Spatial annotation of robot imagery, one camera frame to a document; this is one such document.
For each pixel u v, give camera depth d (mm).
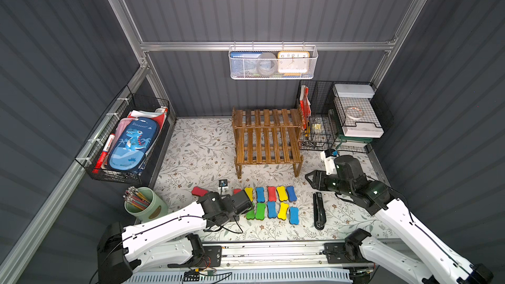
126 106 773
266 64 904
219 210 523
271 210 848
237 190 917
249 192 888
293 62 885
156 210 739
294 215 827
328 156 667
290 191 889
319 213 793
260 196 889
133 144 642
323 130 1151
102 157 641
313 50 889
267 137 931
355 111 962
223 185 692
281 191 891
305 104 1151
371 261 600
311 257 743
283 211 828
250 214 823
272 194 888
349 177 552
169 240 461
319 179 641
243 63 837
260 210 848
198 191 909
